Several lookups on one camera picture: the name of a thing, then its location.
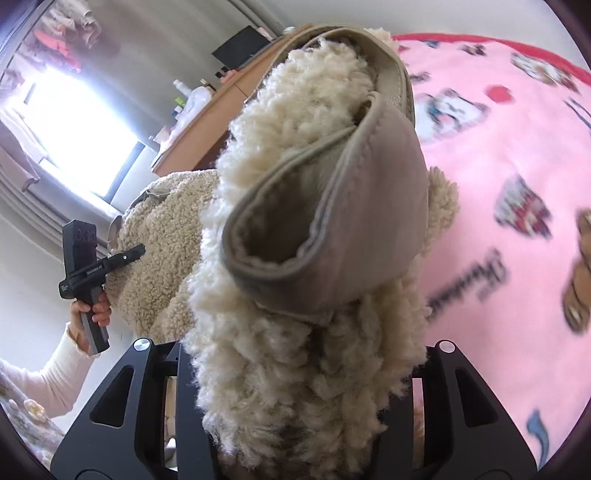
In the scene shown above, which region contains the person's left forearm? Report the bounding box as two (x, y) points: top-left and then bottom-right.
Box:
(0, 322), (96, 417)

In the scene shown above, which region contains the pink printed blanket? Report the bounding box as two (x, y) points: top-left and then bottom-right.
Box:
(392, 34), (591, 468)

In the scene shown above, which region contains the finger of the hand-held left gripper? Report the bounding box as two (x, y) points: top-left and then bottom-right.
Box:
(105, 244), (147, 271)

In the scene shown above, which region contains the floral patterned clothing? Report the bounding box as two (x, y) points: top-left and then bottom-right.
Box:
(0, 391), (66, 468)

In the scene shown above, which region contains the window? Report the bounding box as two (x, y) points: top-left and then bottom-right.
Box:
(22, 64), (145, 200)

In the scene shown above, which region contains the red hanging cloth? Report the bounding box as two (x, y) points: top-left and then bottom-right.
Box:
(33, 27), (83, 72)

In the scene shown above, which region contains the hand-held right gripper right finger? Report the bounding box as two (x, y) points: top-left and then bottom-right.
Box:
(369, 339), (539, 480)

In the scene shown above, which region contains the beige fleece jacket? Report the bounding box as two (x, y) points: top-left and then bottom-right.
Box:
(106, 25), (462, 480)

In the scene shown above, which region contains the wooden desk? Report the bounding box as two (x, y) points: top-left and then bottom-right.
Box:
(151, 28), (315, 179)

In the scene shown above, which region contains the person's left hand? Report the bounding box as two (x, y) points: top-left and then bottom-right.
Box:
(69, 292), (113, 352)

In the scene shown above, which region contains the black monitor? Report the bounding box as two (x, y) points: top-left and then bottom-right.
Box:
(212, 25), (274, 71)

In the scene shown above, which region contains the beige hanging cloth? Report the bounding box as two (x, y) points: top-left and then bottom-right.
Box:
(50, 0), (103, 48)

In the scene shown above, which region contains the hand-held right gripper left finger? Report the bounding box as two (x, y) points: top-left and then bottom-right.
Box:
(51, 338), (223, 480)

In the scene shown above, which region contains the white plastic bag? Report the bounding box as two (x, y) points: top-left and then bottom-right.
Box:
(177, 85), (219, 136)

